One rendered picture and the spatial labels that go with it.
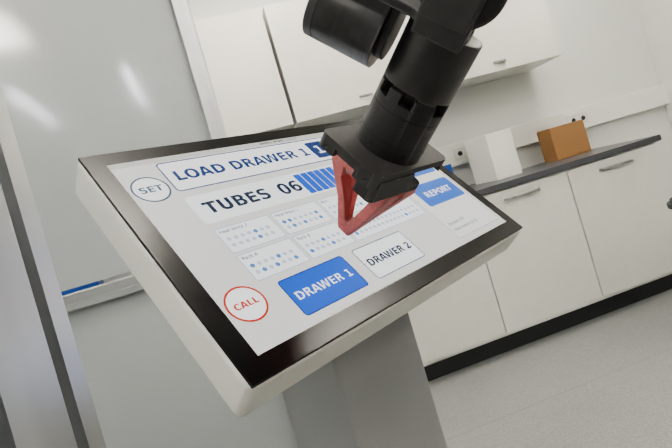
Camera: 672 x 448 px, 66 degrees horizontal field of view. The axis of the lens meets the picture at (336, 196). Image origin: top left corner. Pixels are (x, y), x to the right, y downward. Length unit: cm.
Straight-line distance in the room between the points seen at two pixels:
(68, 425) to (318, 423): 53
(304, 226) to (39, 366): 43
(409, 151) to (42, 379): 30
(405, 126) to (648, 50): 429
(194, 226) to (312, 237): 13
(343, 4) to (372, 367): 45
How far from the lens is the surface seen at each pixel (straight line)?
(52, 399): 19
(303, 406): 71
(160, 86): 135
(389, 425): 71
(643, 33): 466
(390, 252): 60
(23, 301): 18
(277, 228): 56
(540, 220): 305
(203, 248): 51
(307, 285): 51
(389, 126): 40
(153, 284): 51
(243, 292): 48
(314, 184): 65
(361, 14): 39
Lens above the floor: 109
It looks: level
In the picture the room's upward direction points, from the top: 16 degrees counter-clockwise
